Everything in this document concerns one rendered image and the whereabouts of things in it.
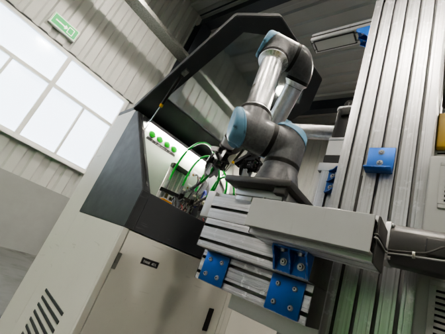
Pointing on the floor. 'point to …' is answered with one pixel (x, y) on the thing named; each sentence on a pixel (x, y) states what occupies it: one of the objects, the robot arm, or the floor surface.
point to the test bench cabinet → (77, 278)
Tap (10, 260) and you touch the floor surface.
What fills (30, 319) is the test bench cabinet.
